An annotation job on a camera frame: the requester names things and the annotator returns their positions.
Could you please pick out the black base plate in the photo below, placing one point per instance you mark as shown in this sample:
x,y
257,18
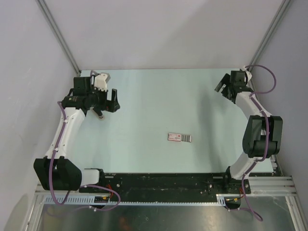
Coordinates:
x,y
213,183

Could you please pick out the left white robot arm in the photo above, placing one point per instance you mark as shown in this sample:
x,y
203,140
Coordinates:
x,y
56,171

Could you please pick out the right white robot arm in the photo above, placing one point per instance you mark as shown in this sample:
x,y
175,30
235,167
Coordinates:
x,y
263,133

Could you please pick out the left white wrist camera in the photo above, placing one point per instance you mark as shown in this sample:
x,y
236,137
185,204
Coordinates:
x,y
101,80

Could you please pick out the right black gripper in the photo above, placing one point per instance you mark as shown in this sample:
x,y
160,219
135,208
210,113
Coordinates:
x,y
225,80

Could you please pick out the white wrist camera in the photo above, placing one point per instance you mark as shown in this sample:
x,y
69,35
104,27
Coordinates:
x,y
248,75
101,80

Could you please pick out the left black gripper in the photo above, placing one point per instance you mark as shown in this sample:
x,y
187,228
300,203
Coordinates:
x,y
111,106

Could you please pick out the aluminium frame rail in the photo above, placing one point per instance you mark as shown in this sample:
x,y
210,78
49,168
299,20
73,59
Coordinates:
x,y
272,186

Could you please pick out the beige black stapler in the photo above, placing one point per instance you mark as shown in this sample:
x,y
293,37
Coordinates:
x,y
100,116

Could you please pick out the staple box with tray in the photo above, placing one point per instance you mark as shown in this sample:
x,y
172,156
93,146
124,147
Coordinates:
x,y
179,137

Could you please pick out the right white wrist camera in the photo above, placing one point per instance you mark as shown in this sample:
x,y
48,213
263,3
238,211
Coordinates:
x,y
248,75

